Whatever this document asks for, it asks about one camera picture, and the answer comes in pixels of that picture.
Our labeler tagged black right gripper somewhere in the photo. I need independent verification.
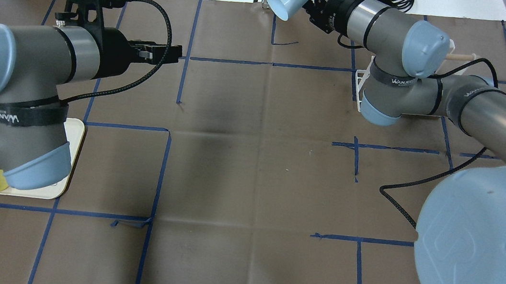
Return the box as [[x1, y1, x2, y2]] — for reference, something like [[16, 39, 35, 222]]
[[307, 0, 363, 37]]

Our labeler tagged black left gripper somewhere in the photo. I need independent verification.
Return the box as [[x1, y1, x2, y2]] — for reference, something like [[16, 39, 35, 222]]
[[94, 27, 183, 79]]

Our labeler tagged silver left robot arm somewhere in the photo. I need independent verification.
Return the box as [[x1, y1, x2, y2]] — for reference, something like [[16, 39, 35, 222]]
[[0, 23, 183, 190]]

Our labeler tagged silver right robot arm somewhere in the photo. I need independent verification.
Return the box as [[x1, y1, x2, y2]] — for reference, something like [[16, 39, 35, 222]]
[[252, 105, 482, 284]]

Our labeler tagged cream plastic tray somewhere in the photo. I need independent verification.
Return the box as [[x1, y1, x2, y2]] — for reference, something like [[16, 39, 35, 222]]
[[0, 118, 86, 200]]

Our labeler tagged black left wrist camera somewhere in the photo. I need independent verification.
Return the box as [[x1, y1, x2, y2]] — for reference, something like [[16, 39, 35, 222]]
[[55, 0, 127, 46]]

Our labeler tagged white wire cup rack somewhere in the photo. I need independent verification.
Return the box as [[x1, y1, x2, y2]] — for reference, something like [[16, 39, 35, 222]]
[[354, 46, 482, 113]]

